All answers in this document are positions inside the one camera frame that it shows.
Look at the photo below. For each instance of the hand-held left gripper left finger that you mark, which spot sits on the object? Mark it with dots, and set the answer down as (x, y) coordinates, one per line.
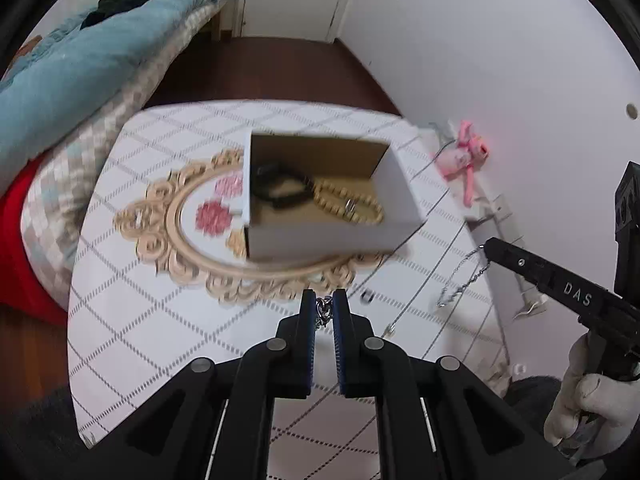
(306, 320)

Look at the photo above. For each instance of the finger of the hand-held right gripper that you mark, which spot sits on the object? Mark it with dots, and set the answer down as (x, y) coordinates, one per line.
(550, 282)

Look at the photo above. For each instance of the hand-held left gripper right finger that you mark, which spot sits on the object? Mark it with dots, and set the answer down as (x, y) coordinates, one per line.
(345, 320)

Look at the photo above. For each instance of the white cardboard box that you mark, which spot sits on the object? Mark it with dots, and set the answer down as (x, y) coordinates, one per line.
(320, 240)

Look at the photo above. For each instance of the person's right hand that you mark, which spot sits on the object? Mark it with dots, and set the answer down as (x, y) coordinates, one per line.
(590, 400)

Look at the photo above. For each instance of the dark grey cloth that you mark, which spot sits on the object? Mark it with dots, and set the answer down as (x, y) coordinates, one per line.
(530, 395)

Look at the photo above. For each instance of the pink plush toy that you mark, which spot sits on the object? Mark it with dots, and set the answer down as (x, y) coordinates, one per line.
(457, 157)

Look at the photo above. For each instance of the white checked tablecloth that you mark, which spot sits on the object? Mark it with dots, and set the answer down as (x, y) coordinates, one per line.
(150, 330)

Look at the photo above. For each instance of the ornate beige oval tray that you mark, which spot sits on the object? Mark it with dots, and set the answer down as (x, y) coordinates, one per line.
(160, 220)

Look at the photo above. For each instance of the grey checked bed sheet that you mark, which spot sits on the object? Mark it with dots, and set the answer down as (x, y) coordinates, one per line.
(75, 180)

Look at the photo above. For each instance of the red cloth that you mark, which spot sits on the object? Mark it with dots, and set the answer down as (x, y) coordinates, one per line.
(20, 255)

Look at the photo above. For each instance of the light blue blanket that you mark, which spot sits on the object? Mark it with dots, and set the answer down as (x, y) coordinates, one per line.
(75, 75)

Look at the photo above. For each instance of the round wall cap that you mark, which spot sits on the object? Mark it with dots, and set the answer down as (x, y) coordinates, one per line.
(632, 109)

